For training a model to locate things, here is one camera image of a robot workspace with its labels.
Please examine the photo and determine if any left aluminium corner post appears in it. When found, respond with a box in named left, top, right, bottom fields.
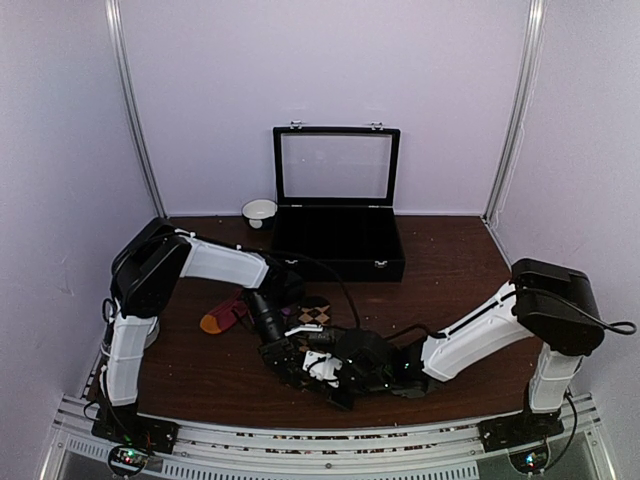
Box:
left=104, top=0, right=168, bottom=218

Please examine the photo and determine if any maroon orange-toed sock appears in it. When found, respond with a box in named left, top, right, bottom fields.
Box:
left=199, top=294, right=247, bottom=335

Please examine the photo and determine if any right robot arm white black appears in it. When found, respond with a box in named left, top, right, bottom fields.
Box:
left=308, top=258, right=605, bottom=442

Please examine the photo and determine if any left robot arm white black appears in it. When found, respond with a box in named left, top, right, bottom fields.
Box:
left=101, top=217, right=303, bottom=444

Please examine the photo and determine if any white fluted dish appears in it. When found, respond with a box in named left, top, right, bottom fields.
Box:
left=144, top=316, right=160, bottom=349

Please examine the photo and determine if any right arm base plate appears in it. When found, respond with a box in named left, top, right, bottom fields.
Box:
left=477, top=400, right=564, bottom=452

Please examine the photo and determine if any small white bowl dark rim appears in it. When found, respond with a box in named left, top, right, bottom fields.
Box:
left=241, top=199, right=278, bottom=231

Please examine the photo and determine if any aluminium corner post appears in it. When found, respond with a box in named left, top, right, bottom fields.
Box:
left=483, top=0, right=547, bottom=226
left=104, top=0, right=168, bottom=218

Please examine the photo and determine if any right aluminium corner post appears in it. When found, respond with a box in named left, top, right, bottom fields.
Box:
left=483, top=0, right=547, bottom=226

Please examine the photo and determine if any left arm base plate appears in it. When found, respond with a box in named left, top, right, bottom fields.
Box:
left=91, top=405, right=179, bottom=454

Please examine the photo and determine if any black tan argyle sock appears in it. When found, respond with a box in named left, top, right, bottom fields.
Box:
left=292, top=296, right=332, bottom=347

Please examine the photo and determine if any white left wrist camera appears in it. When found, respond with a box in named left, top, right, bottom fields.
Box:
left=285, top=324, right=324, bottom=337

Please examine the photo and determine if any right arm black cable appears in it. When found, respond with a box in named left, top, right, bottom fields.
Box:
left=389, top=279, right=639, bottom=341

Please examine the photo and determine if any black display case glass lid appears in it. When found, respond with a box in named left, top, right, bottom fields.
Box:
left=271, top=119, right=406, bottom=284

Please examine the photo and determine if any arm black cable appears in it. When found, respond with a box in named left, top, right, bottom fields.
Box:
left=389, top=279, right=639, bottom=341
left=269, top=253, right=364, bottom=331

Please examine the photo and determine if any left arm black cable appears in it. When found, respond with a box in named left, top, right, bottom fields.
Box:
left=269, top=253, right=364, bottom=331

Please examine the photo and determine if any aluminium front rail frame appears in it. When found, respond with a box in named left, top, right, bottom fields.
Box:
left=37, top=392, right=619, bottom=480

